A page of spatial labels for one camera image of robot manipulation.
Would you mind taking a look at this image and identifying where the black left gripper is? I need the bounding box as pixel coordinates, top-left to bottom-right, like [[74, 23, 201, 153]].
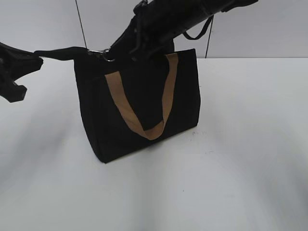
[[0, 43, 43, 103]]

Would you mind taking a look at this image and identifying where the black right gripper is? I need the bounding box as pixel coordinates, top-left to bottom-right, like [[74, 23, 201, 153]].
[[109, 15, 173, 60]]

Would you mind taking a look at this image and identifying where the black bag with tan handles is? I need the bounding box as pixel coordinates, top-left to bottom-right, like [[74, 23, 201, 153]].
[[36, 47, 201, 163]]

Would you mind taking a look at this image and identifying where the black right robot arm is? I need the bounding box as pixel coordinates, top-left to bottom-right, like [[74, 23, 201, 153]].
[[108, 0, 255, 61]]

